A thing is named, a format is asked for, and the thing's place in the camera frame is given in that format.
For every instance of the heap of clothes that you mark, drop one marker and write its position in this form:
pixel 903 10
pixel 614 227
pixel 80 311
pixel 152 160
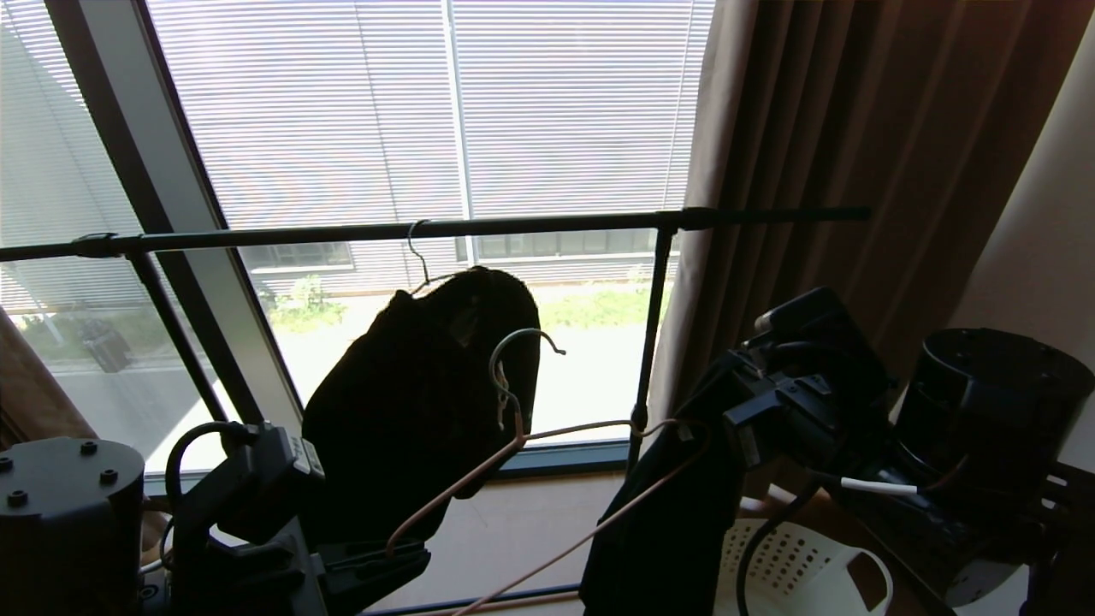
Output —
pixel 659 530

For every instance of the brown curtain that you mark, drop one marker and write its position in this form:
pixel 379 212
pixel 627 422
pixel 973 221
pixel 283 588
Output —
pixel 34 385
pixel 855 128

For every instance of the window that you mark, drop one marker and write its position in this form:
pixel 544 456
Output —
pixel 128 128

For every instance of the black clothes rack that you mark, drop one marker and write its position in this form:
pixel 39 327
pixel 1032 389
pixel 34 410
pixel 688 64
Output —
pixel 428 229

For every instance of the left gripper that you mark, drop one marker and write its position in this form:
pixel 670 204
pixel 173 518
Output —
pixel 248 582

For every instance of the black garment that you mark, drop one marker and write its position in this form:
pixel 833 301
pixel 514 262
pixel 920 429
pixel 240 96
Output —
pixel 402 411

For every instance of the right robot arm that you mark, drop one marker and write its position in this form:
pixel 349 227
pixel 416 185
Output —
pixel 984 411

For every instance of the white laundry basket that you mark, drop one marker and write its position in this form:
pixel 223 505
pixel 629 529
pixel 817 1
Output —
pixel 813 573

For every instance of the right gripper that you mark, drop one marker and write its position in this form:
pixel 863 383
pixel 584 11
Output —
pixel 796 419

